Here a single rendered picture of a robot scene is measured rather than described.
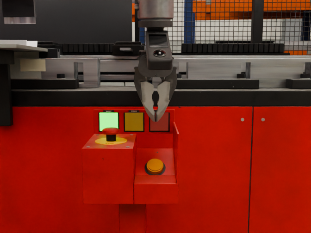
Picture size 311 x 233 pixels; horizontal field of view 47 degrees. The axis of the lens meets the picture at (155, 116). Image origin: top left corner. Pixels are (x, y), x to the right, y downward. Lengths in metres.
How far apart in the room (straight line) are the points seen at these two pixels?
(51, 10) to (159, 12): 1.08
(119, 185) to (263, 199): 0.54
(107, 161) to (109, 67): 0.72
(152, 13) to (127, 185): 0.35
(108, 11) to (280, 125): 0.97
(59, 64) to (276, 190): 0.78
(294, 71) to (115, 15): 0.86
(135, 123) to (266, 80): 0.51
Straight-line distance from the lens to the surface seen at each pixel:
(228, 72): 1.17
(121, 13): 1.70
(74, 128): 1.07
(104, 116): 0.88
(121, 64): 1.41
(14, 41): 1.16
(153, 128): 0.88
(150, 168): 0.80
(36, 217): 1.18
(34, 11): 1.24
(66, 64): 1.18
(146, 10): 0.74
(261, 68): 1.20
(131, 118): 0.87
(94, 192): 0.77
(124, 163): 0.74
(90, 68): 1.17
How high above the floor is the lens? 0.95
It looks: 8 degrees down
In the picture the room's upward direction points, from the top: straight up
